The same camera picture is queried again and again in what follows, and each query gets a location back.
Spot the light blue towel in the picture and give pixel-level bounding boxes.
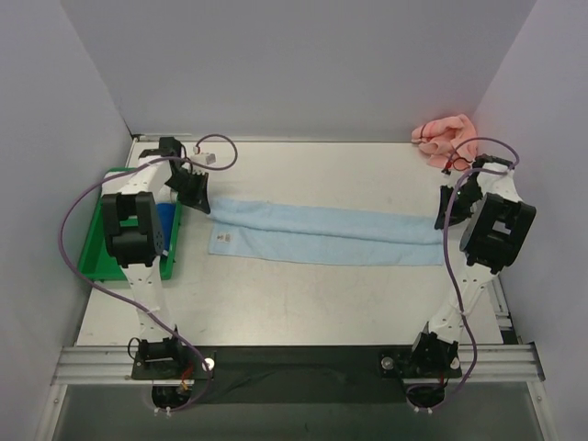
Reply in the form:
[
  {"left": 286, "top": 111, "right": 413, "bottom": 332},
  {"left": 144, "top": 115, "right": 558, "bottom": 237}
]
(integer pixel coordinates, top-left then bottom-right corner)
[{"left": 209, "top": 198, "right": 444, "bottom": 266}]

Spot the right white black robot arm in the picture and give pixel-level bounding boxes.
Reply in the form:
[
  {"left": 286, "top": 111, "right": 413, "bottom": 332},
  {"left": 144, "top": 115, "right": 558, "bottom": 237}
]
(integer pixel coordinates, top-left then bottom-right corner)
[{"left": 407, "top": 154, "right": 537, "bottom": 377}]

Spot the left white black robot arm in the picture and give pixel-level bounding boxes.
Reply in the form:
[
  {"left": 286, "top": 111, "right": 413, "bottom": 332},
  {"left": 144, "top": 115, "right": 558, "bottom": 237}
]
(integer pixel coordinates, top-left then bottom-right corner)
[{"left": 101, "top": 137, "right": 210, "bottom": 379}]

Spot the rolled white towel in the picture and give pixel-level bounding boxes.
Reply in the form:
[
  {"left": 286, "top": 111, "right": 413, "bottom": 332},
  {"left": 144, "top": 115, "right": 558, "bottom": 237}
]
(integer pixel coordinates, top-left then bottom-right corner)
[{"left": 100, "top": 170, "right": 177, "bottom": 204}]

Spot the rolled dark blue towel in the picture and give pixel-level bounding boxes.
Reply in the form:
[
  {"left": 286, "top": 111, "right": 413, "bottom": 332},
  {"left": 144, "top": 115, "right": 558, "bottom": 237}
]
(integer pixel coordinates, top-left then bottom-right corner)
[{"left": 156, "top": 202, "right": 175, "bottom": 255}]

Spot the crumpled pink towel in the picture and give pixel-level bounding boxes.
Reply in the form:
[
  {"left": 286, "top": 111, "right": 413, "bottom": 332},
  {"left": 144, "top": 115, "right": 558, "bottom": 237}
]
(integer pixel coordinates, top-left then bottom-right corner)
[{"left": 411, "top": 114, "right": 478, "bottom": 171}]

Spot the green plastic tray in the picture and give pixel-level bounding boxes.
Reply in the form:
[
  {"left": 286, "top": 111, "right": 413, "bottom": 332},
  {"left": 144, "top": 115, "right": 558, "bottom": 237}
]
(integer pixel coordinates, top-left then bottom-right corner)
[{"left": 78, "top": 168, "right": 182, "bottom": 281}]

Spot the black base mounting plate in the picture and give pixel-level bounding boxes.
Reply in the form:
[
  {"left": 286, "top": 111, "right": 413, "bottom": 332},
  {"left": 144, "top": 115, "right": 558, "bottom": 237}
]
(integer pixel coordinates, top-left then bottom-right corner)
[{"left": 130, "top": 345, "right": 462, "bottom": 408}]

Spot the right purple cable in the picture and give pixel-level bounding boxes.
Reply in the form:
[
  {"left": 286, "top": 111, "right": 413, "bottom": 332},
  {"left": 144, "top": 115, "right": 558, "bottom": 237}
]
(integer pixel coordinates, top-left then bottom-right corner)
[{"left": 406, "top": 136, "right": 522, "bottom": 410}]

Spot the aluminium front rail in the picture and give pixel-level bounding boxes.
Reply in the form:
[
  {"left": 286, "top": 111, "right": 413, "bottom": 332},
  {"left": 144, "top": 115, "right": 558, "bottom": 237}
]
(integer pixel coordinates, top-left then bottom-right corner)
[{"left": 51, "top": 345, "right": 545, "bottom": 385}]

